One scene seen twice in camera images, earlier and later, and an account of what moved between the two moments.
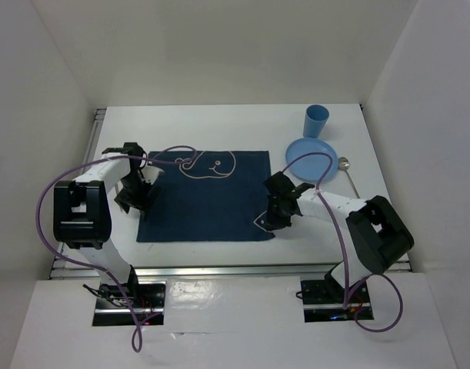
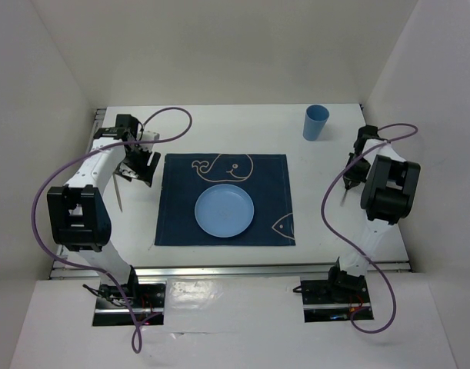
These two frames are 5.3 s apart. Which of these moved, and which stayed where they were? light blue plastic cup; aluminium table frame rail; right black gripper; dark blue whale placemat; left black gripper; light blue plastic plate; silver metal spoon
Moved: silver metal spoon; left black gripper; right black gripper; dark blue whale placemat; light blue plastic plate
Stayed: light blue plastic cup; aluminium table frame rail
